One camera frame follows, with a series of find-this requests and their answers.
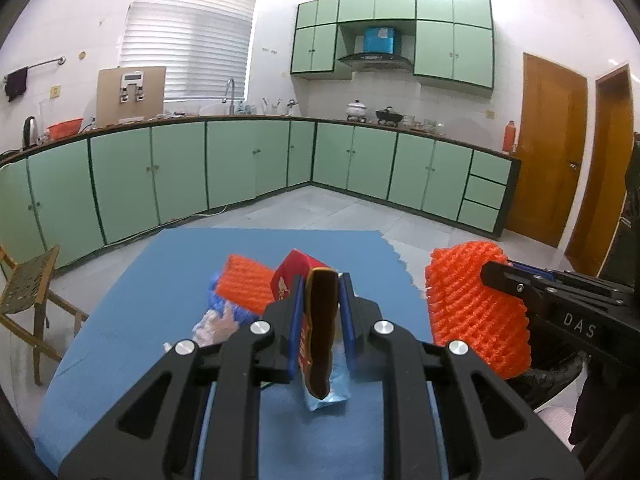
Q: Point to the white crumpled plastic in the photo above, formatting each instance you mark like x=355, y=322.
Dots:
x=215, y=330

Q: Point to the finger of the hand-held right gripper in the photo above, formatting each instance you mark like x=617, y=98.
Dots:
x=505, y=277
x=537, y=275

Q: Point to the green kitchen cabinets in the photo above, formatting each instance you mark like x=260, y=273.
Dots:
x=435, y=50
x=125, y=185

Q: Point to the small orange foam net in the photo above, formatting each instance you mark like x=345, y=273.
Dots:
x=247, y=280

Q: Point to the red snack packet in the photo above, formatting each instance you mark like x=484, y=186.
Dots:
x=322, y=320

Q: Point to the white window blind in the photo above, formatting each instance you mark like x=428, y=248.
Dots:
x=200, y=35

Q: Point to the green lower kitchen cabinets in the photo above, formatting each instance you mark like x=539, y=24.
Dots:
x=125, y=185

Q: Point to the wooden chair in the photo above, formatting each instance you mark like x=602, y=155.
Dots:
x=30, y=280

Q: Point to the metal towel bar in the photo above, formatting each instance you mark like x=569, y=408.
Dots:
x=45, y=64

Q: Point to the black wok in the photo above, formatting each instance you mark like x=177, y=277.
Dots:
x=389, y=116

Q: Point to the red thermos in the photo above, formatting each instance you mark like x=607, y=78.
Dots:
x=509, y=137

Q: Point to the dark towel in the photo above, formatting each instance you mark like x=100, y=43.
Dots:
x=16, y=85

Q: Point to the white pot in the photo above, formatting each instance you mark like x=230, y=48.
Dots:
x=357, y=110

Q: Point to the black oven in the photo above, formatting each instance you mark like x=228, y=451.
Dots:
x=632, y=185

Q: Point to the black trash bin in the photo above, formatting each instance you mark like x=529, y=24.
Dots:
x=545, y=380

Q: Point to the person's right hand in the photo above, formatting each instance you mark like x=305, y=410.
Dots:
x=610, y=410

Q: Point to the yellow wall socket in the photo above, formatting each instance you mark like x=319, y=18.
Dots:
x=56, y=91

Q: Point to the black range hood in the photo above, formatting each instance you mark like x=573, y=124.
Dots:
x=375, y=62

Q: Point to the blue box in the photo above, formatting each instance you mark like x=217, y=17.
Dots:
x=380, y=40

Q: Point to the narrow wooden door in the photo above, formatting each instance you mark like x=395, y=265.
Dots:
x=607, y=170

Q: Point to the black kettle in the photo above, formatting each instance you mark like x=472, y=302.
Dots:
x=30, y=132

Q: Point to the metal faucet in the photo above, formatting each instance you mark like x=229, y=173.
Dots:
x=230, y=97

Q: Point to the orange basin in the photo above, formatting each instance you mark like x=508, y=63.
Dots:
x=65, y=129

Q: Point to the large orange foam net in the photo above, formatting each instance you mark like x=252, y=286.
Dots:
x=465, y=300

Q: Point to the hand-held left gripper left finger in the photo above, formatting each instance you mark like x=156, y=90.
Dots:
x=298, y=310

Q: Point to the blue tablecloth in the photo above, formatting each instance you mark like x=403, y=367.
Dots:
x=150, y=310

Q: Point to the row of glass jars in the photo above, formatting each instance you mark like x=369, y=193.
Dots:
x=425, y=125

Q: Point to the clear utensil holder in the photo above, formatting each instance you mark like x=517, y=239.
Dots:
x=272, y=107

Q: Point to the wide wooden door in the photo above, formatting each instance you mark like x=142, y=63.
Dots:
x=545, y=150

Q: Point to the green upper kitchen cabinets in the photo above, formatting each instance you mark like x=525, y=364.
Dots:
x=435, y=50

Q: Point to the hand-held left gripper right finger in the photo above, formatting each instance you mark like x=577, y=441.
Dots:
x=345, y=310

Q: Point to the blue plastic bag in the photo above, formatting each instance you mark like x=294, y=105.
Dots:
x=215, y=290

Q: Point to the brown cardboard board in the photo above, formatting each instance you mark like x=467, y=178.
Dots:
x=107, y=100

